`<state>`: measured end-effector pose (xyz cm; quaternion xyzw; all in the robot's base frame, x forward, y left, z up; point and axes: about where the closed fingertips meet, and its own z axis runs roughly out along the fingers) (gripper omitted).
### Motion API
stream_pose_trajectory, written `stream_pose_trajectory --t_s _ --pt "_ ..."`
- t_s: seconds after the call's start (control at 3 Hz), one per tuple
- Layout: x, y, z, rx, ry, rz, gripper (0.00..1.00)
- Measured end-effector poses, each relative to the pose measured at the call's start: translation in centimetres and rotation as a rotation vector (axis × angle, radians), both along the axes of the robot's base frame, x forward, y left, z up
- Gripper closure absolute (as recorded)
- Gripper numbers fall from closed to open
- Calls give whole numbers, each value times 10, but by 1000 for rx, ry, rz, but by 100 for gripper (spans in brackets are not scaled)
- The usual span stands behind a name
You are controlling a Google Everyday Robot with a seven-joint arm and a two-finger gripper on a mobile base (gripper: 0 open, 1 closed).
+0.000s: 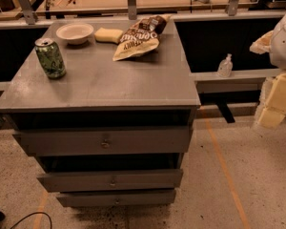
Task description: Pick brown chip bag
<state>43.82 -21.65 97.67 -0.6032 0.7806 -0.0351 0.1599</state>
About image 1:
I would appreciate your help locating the clear sanitizer bottle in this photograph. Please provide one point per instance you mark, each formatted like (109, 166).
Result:
(225, 66)

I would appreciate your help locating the grey drawer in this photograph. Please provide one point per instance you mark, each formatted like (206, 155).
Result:
(104, 142)
(117, 198)
(111, 180)

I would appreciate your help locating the brown chip bag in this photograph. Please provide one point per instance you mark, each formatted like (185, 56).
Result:
(141, 37)

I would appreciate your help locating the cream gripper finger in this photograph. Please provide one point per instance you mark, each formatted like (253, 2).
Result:
(271, 109)

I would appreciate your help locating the grey drawer cabinet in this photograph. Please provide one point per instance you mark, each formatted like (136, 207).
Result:
(151, 91)

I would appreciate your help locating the green soda can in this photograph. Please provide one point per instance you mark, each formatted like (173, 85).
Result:
(50, 57)

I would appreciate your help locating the top grey drawer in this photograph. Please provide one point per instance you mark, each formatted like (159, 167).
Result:
(104, 142)

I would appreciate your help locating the yellow sponge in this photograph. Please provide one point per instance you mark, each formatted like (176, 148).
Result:
(108, 35)

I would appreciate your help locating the bottom grey drawer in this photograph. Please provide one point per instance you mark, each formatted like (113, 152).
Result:
(117, 198)

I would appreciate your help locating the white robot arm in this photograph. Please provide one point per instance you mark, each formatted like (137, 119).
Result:
(274, 43)

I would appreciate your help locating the grey metal railing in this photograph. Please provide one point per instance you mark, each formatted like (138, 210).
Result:
(21, 23)

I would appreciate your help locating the white bowl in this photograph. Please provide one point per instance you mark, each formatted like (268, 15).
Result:
(75, 33)

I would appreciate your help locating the middle grey drawer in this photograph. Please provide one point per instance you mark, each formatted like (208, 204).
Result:
(111, 180)

